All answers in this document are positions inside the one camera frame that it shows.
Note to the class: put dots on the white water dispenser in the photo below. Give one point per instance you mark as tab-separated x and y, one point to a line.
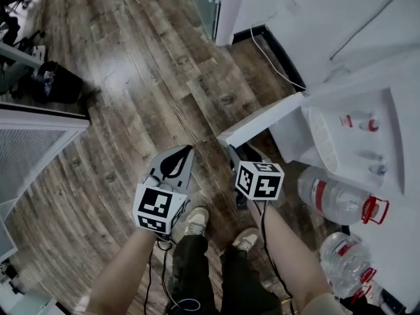
357	143

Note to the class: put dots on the person's right beige shoe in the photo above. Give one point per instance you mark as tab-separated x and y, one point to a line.
245	238

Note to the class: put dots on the glass partition with blinds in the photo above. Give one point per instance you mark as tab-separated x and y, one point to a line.
29	149

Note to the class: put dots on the beige shirt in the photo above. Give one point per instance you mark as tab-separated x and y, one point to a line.
323	304

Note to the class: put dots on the white plastic panel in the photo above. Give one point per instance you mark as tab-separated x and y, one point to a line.
262	120

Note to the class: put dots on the frosted glass door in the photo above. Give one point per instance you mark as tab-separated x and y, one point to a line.
200	8

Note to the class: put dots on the person's left beige shoe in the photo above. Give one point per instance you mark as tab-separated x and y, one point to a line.
196	220

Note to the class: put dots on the black trousers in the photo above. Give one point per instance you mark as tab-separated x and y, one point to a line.
190	274

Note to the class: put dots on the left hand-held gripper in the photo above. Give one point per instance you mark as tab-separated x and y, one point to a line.
154	202

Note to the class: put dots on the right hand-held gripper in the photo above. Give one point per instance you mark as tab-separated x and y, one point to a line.
262	185

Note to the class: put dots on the person's left forearm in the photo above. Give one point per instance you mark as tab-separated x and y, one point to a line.
121	274

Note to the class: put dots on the white door frame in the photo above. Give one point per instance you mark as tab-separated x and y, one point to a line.
229	12

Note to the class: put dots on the person's beige shoe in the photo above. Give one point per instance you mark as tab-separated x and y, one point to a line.
245	238
196	220

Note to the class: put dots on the black trash bin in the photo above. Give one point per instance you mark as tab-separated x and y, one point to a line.
60	82

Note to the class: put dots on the person's right forearm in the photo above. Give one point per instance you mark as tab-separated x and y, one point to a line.
292	254

